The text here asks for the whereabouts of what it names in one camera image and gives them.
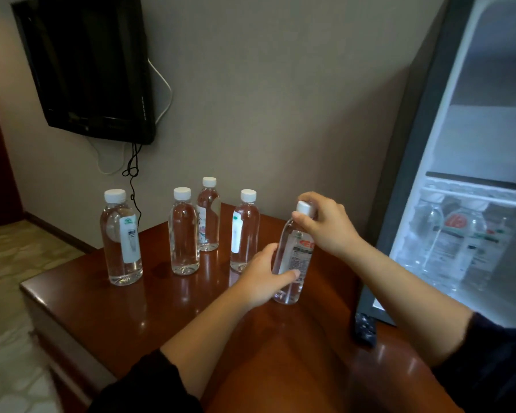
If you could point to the person's left hand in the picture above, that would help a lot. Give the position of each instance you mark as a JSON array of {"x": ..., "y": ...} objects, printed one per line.
[{"x": 260, "y": 281}]

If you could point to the person's right hand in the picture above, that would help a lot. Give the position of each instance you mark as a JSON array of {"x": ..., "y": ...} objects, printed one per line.
[{"x": 331, "y": 230}]

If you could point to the person's left thumb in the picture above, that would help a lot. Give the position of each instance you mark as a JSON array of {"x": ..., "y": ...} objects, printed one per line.
[{"x": 289, "y": 278}]

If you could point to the person's right thumb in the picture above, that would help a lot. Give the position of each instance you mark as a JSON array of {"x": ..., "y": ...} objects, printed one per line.
[{"x": 303, "y": 219}]

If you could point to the water bottle red white label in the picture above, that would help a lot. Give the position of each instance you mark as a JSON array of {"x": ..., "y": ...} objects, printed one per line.
[{"x": 294, "y": 253}]

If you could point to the person's left forearm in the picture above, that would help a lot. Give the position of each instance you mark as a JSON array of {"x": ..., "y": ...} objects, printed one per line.
[{"x": 206, "y": 335}]

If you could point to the person's right forearm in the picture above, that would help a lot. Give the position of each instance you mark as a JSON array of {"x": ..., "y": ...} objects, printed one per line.
[{"x": 404, "y": 296}]

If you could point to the water bottle narrow white label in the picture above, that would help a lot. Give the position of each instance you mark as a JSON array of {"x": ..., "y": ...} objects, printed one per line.
[{"x": 246, "y": 236}]

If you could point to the black remote control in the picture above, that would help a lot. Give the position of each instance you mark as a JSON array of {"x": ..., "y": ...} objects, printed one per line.
[{"x": 365, "y": 330}]

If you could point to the water bottle floral label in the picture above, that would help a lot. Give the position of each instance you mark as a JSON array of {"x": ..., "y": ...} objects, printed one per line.
[{"x": 208, "y": 210}]

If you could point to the clear water bottle white cap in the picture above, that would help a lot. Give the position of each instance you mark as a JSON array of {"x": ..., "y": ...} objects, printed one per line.
[{"x": 184, "y": 240}]

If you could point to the fridge water bottle plain label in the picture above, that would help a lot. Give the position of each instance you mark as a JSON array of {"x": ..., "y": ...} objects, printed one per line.
[{"x": 425, "y": 236}]

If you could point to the black mini fridge door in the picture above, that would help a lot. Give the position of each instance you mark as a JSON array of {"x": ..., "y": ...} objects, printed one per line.
[{"x": 413, "y": 146}]

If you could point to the fridge water bottle red label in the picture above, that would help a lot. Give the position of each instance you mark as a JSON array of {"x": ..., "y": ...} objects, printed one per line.
[{"x": 456, "y": 245}]

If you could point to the reddish brown wooden cabinet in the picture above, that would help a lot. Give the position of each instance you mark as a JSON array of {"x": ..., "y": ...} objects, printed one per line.
[{"x": 124, "y": 318}]

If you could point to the large water bottle white label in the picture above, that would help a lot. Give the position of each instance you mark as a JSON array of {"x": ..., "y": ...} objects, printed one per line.
[{"x": 120, "y": 249}]

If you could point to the dark left sleeve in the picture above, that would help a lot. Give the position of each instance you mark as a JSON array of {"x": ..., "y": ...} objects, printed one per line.
[{"x": 150, "y": 389}]

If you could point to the dark sleeve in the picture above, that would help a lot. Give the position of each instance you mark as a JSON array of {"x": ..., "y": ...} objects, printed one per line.
[
  {"x": 150, "y": 389},
  {"x": 494, "y": 365}
]

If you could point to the fridge water bottle green label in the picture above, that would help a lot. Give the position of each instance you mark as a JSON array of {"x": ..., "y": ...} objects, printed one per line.
[{"x": 492, "y": 249}]

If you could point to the dark right sleeve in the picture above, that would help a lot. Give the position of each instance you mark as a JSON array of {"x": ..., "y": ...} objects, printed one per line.
[{"x": 494, "y": 365}]

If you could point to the black wall-mounted television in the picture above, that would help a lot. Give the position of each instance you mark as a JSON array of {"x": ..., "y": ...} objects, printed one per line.
[{"x": 86, "y": 60}]

